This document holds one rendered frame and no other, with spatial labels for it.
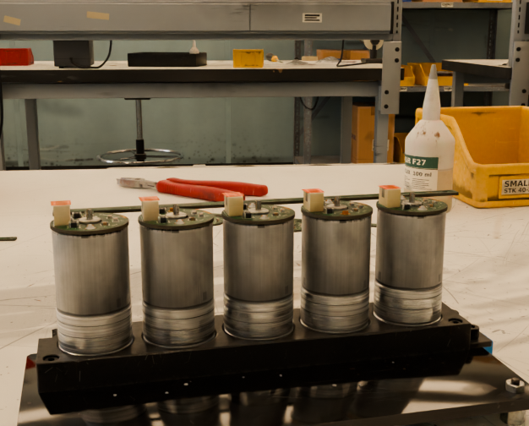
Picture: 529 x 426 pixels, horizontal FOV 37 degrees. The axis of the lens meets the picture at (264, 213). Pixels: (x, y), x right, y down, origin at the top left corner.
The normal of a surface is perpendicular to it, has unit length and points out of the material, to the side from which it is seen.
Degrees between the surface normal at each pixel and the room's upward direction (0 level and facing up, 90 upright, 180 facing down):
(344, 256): 90
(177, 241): 90
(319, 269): 90
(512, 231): 0
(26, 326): 0
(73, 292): 90
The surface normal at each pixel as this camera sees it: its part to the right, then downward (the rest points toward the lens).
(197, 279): 0.59, 0.18
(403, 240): -0.33, 0.22
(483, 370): 0.00, -0.97
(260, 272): 0.11, 0.22
